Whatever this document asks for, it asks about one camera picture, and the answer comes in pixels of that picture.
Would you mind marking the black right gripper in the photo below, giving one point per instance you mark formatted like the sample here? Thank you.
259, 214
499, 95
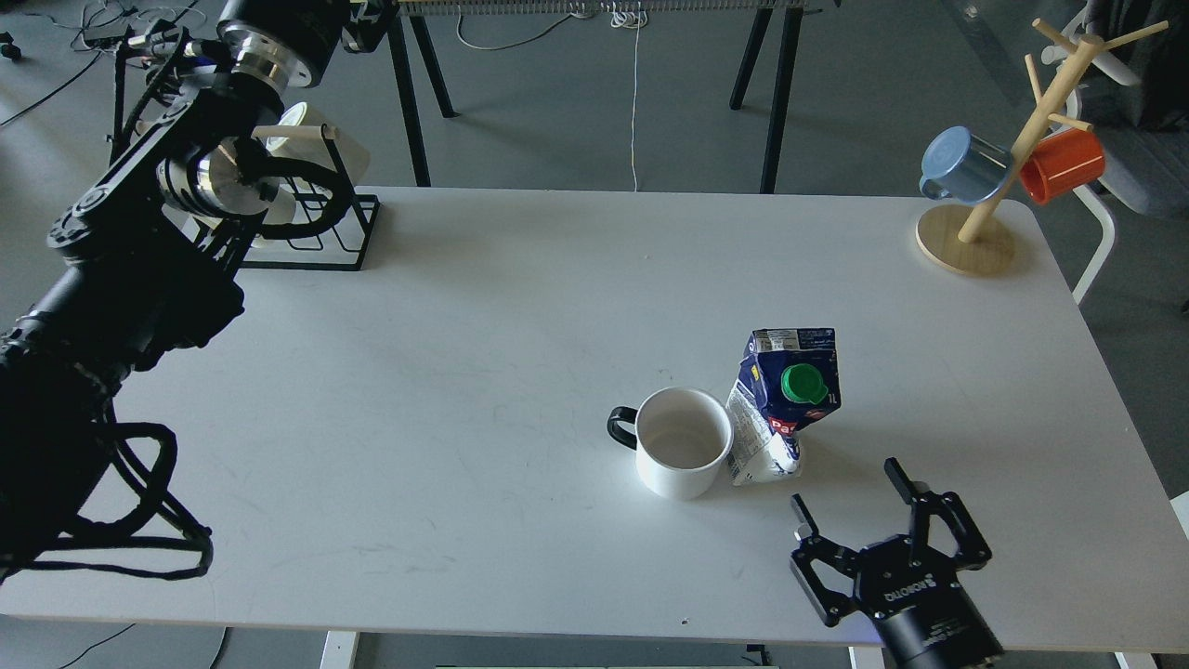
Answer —
915, 571

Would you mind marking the blue white milk carton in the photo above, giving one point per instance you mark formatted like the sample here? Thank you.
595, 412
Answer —
787, 380

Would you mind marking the white smiley face mug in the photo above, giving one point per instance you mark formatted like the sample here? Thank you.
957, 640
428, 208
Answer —
681, 437

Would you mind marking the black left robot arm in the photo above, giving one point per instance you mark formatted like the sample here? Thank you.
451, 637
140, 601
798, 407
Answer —
152, 250

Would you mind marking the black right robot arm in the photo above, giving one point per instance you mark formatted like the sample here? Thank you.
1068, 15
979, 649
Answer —
948, 643

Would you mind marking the wooden mug tree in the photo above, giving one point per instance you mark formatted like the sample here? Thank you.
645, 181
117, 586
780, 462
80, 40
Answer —
971, 240

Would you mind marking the blue metal mug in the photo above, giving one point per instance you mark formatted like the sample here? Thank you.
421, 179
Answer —
959, 165

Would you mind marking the orange mug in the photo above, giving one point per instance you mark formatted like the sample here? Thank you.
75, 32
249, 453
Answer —
1062, 162

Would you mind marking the white chair background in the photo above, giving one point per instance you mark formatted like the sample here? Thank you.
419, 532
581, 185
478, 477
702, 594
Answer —
1136, 98

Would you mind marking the white mug front on rack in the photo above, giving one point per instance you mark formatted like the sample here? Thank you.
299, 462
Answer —
280, 212

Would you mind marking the white mug on rack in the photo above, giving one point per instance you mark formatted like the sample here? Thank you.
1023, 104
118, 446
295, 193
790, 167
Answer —
353, 155
280, 212

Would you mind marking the black trestle table background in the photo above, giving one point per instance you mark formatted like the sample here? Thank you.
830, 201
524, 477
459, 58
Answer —
603, 94

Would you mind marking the white mug rear on rack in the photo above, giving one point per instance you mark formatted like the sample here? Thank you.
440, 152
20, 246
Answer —
353, 155

